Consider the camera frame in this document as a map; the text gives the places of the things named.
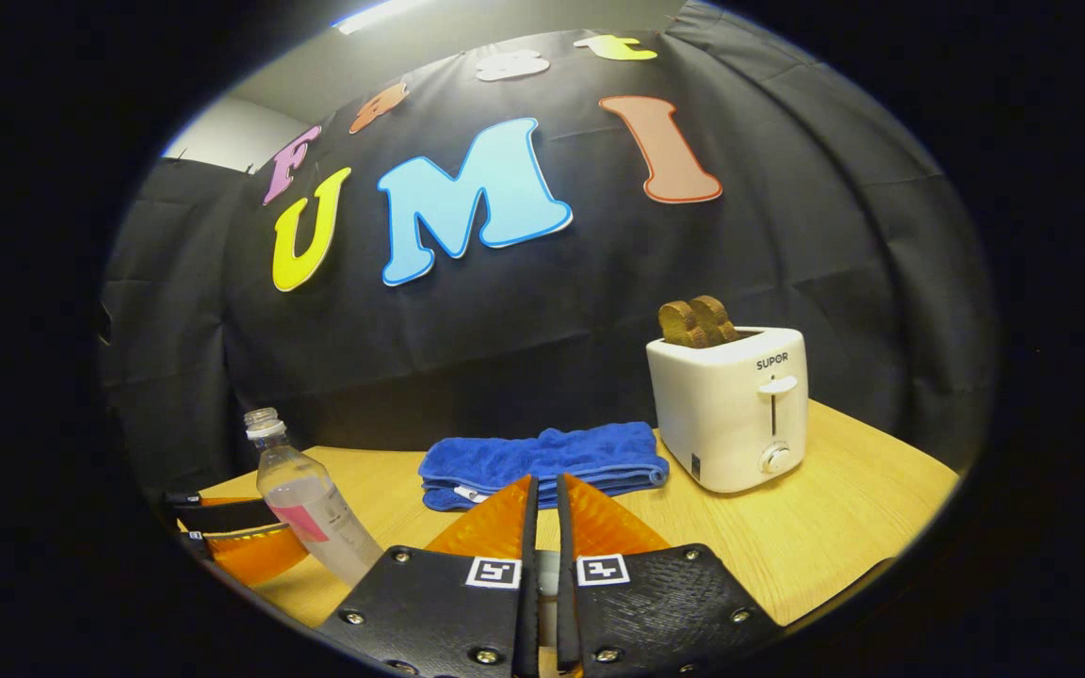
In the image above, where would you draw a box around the white toaster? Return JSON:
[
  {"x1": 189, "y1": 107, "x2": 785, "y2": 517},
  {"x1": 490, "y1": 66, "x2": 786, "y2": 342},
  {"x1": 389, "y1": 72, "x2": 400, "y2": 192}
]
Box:
[{"x1": 646, "y1": 326, "x2": 809, "y2": 494}]

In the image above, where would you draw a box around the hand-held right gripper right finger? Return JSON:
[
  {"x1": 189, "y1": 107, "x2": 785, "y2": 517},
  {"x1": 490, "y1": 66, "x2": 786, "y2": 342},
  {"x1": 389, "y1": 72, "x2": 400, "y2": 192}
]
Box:
[{"x1": 557, "y1": 473, "x2": 784, "y2": 678}]

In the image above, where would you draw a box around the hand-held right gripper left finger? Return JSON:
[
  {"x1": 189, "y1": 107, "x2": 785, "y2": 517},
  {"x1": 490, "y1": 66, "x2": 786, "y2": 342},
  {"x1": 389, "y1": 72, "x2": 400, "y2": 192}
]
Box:
[{"x1": 316, "y1": 474, "x2": 541, "y2": 678}]

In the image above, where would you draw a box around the folded blue towel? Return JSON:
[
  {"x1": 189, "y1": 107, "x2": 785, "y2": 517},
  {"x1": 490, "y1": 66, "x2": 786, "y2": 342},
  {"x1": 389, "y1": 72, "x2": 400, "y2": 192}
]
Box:
[{"x1": 418, "y1": 421, "x2": 671, "y2": 512}]

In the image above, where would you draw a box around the clear plastic water bottle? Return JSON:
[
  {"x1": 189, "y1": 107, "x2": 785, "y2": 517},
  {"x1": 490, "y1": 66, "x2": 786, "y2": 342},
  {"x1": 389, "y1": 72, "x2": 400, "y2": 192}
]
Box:
[{"x1": 243, "y1": 407, "x2": 385, "y2": 589}]

